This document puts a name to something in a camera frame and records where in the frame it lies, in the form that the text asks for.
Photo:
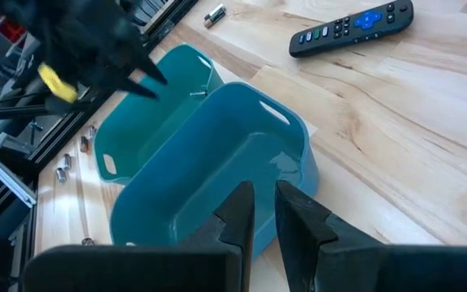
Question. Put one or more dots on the teal green plastic bin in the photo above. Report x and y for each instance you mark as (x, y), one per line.
(144, 121)

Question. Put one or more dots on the middle black red battery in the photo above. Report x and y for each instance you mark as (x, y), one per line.
(88, 242)

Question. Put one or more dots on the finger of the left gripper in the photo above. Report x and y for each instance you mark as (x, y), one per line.
(57, 83)
(150, 71)

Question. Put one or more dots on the Energizer AA battery silver black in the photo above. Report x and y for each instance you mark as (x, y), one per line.
(92, 133)
(67, 162)
(199, 93)
(214, 13)
(217, 18)
(61, 175)

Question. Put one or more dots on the Duracell AA battery copper black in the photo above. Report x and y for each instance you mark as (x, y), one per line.
(84, 144)

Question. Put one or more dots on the silver aluminium rail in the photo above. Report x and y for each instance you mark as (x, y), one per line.
(10, 182)

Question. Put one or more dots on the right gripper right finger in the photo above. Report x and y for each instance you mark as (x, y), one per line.
(318, 259)

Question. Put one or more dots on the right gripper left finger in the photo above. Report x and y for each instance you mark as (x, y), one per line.
(217, 263)

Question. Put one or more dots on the black remote control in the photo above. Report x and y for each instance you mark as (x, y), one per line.
(379, 28)

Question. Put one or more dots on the blue-grey plastic bin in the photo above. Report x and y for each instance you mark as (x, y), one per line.
(225, 162)

